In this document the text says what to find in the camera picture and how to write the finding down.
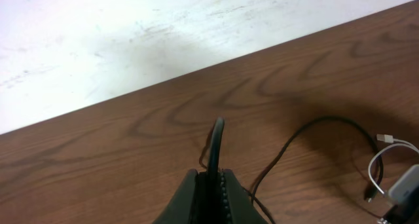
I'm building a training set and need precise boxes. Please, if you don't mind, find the white cable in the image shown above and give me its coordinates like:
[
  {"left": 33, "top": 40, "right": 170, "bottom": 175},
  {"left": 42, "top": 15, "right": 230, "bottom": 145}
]
[{"left": 367, "top": 133, "right": 419, "bottom": 196}]

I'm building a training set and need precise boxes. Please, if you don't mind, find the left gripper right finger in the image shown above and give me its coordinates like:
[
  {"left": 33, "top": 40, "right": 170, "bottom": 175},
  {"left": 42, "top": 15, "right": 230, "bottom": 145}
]
[{"left": 222, "top": 169, "right": 267, "bottom": 224}]

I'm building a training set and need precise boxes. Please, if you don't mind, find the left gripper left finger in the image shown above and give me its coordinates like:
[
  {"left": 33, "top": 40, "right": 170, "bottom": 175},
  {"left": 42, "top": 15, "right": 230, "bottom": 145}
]
[{"left": 153, "top": 169, "right": 198, "bottom": 224}]

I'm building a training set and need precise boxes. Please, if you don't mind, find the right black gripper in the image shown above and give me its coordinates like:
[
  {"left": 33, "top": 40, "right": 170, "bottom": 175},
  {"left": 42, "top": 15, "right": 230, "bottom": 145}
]
[{"left": 377, "top": 196, "right": 418, "bottom": 224}]

